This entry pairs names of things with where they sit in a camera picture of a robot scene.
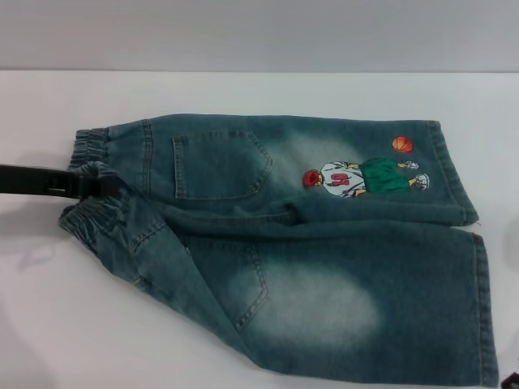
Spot blue denim shorts basketball print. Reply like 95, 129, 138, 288
58, 113, 500, 389

